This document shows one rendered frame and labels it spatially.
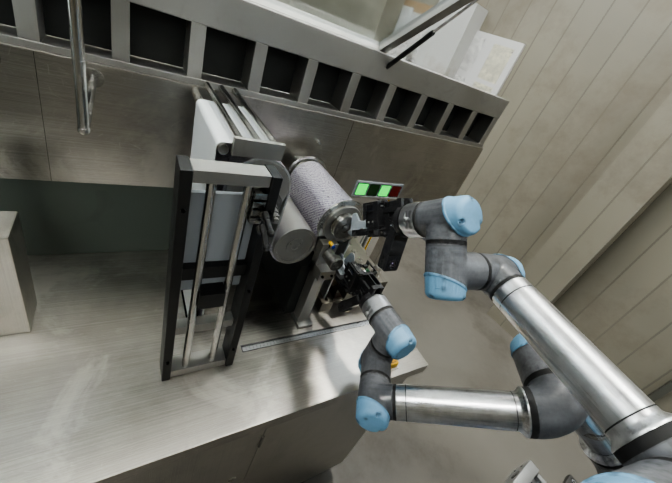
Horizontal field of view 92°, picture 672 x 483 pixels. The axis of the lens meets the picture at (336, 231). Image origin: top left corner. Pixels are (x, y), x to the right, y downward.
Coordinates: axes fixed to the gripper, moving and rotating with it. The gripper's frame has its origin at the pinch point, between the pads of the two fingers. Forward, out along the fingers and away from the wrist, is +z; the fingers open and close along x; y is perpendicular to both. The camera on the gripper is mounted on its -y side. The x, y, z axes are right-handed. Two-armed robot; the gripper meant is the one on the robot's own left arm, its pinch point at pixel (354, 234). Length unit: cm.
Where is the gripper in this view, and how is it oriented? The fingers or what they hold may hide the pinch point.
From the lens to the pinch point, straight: 87.2
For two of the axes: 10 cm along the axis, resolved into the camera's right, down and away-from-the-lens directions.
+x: -8.3, 0.1, -5.5
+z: -5.5, 0.5, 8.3
